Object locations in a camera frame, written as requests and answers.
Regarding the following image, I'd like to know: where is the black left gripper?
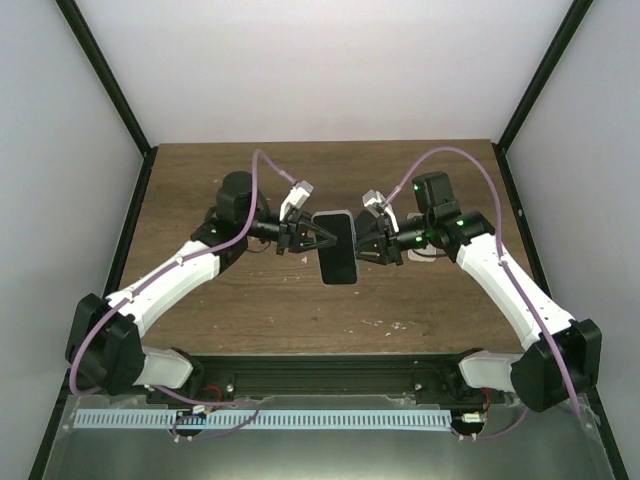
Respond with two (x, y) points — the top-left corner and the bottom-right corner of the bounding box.
(242, 209), (339, 257)

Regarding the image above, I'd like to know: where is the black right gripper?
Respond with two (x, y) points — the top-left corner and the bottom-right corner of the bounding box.
(343, 214), (432, 267)

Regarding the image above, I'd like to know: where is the teal phone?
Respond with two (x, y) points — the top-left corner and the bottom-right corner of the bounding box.
(313, 210), (359, 285)

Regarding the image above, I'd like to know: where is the cream phone case with ring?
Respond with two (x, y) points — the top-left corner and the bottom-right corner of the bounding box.
(406, 212), (442, 262)

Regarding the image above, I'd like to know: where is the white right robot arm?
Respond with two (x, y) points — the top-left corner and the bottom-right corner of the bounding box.
(356, 172), (602, 412)

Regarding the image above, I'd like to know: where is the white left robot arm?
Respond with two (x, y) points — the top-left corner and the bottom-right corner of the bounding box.
(65, 171), (336, 404)

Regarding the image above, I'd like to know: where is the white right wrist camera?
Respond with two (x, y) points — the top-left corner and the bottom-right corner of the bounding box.
(362, 189), (399, 233)

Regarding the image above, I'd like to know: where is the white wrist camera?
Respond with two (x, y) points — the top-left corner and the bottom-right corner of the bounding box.
(279, 181), (314, 221)
(362, 189), (399, 233)

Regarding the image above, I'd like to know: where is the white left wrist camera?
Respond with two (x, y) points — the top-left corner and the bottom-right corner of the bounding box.
(279, 181), (314, 221)

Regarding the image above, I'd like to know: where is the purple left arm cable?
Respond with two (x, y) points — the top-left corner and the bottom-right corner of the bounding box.
(68, 148), (296, 444)

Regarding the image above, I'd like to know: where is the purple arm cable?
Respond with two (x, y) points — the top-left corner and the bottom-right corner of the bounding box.
(68, 148), (296, 444)
(384, 146), (581, 416)

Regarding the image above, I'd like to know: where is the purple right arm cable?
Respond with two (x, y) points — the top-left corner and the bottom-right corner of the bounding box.
(384, 146), (581, 416)

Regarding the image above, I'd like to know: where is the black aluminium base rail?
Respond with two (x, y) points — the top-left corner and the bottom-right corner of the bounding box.
(177, 353), (488, 408)

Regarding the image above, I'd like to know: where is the light blue slotted cable duct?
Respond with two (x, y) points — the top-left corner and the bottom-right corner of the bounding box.
(72, 409), (452, 432)

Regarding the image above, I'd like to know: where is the black right frame post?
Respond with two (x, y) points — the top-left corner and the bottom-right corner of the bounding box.
(492, 0), (595, 151)

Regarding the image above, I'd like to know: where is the black frame post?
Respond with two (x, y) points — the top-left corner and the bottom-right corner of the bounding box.
(53, 0), (153, 157)
(492, 0), (595, 151)

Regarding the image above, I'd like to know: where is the black left frame post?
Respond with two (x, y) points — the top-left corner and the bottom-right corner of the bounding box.
(53, 0), (153, 157)

